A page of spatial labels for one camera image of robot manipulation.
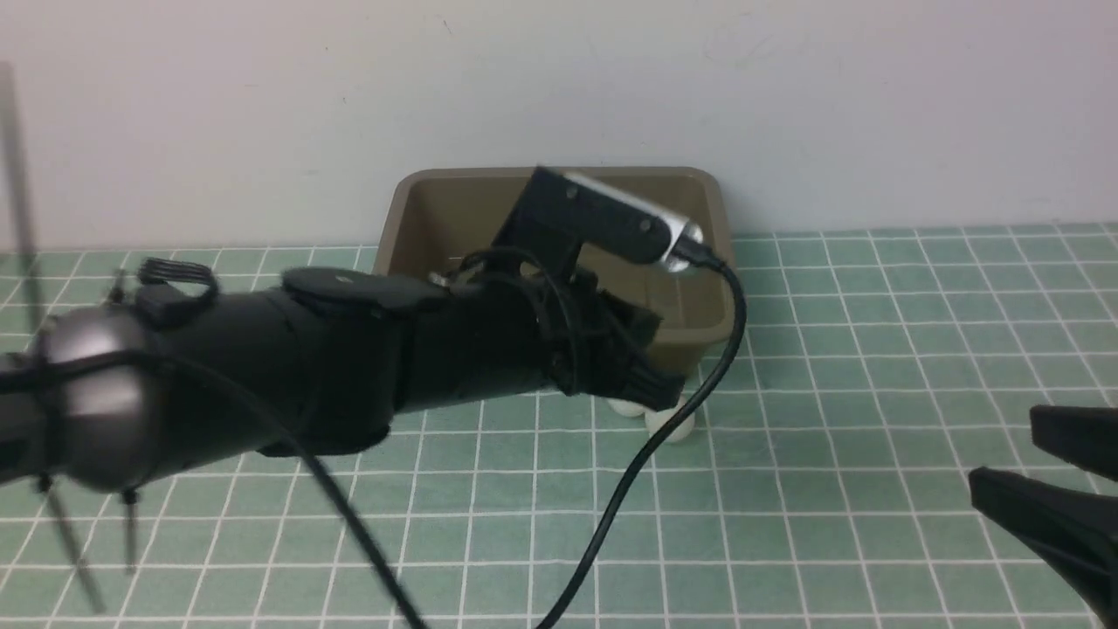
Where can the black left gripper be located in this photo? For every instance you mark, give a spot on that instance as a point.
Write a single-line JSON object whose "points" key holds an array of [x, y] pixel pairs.
{"points": [[501, 336]]}

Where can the white ping-pong ball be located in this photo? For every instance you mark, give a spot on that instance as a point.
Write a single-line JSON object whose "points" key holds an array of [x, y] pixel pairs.
{"points": [[625, 408], [683, 427]]}

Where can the olive green plastic bin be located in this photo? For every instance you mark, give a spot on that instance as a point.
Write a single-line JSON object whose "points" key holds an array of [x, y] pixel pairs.
{"points": [[439, 215]]}

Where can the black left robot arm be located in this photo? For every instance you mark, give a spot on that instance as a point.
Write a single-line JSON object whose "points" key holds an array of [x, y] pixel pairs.
{"points": [[125, 393]]}

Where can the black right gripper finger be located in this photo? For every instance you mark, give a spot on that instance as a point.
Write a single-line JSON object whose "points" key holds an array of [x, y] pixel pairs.
{"points": [[1085, 437], [1074, 532]]}

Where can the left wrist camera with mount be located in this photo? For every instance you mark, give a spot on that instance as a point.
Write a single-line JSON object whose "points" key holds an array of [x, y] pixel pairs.
{"points": [[558, 212]]}

